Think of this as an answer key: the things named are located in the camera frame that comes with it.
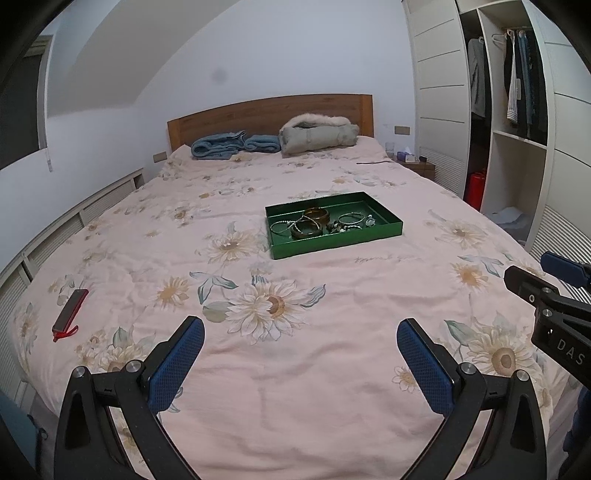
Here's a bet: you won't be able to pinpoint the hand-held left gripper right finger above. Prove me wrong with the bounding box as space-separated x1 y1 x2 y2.
397 318 561 480

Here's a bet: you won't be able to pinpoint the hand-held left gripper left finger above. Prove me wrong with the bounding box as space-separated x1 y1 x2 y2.
54 316 205 480

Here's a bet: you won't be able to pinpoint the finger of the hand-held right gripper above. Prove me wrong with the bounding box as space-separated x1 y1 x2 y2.
503 265 564 306
540 251 591 288

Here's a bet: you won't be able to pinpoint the green tray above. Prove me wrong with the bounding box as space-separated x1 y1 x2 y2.
264 191 404 260

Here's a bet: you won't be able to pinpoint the white slatted panel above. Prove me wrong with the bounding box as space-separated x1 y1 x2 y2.
530 205 585 271

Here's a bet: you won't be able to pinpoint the pale cloth pile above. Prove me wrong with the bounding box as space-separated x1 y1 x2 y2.
488 207 529 241

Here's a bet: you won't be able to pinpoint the person's blue pants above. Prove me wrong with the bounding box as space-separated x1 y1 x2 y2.
560 387 591 480

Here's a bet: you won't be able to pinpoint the red fire extinguisher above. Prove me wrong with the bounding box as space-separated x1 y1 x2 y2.
464 169 488 210

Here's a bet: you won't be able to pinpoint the bed with floral duvet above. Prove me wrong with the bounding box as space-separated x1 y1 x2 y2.
9 136 578 480

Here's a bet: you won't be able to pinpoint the wooden nightstand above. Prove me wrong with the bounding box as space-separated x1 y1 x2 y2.
397 159 437 182

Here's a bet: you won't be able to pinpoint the row of dark hanging clothes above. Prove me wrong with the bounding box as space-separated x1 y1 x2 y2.
503 28 548 141

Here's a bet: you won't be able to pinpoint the white wardrobe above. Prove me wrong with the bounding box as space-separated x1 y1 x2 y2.
403 0 591 259

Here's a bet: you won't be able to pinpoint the grey hanging garment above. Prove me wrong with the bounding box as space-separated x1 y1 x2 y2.
466 37 488 118

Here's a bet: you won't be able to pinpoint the blue folded blanket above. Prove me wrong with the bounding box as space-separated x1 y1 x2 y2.
191 131 282 160

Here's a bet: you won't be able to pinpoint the grey fur-trimmed jacket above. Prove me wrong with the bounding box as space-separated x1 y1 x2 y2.
278 113 360 155

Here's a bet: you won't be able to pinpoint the wooden headboard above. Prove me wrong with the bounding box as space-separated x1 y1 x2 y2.
167 94 374 153

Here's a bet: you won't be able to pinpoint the window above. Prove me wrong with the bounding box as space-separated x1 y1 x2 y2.
0 34 51 172

